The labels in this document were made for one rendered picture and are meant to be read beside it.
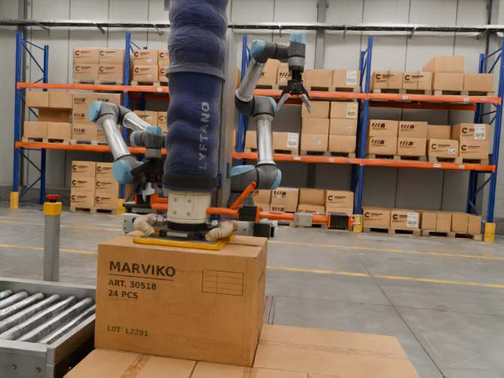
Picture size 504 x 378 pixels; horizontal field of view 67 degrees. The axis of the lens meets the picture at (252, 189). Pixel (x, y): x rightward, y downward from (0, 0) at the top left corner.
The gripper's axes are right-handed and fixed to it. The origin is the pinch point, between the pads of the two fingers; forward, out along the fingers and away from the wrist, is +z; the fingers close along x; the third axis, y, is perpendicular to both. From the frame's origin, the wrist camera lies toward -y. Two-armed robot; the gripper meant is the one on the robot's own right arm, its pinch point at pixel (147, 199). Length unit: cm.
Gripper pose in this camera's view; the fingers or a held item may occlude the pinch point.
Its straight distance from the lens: 194.1
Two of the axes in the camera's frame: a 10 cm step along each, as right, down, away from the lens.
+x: 1.5, -0.4, 9.9
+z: -0.5, 10.0, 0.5
